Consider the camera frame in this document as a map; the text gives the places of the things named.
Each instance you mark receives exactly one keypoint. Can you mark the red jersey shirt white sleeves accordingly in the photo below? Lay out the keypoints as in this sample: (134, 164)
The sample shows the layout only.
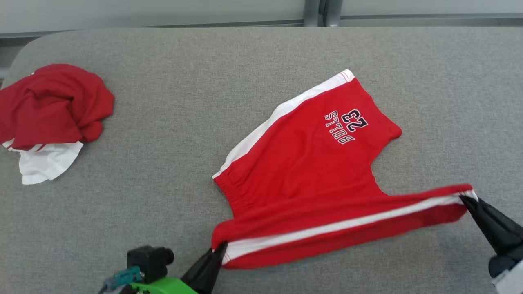
(53, 102)

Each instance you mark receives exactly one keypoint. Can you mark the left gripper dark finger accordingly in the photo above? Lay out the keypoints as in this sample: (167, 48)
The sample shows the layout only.
(200, 273)
(214, 273)

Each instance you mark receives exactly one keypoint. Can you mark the red shorts white side stripes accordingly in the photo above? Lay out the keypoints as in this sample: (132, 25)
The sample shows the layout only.
(310, 171)

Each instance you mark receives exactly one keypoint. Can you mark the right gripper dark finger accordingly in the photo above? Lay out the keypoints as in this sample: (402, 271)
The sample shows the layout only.
(504, 226)
(488, 232)

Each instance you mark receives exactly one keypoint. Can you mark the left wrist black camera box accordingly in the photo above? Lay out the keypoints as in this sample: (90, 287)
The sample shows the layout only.
(147, 261)

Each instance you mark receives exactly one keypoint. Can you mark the grey fabric sofa cushion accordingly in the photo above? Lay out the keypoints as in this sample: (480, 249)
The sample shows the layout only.
(163, 122)

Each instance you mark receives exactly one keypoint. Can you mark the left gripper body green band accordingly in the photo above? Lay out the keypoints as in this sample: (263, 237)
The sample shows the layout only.
(163, 286)

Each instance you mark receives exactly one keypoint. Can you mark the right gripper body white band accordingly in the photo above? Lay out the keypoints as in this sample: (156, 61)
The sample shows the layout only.
(510, 273)

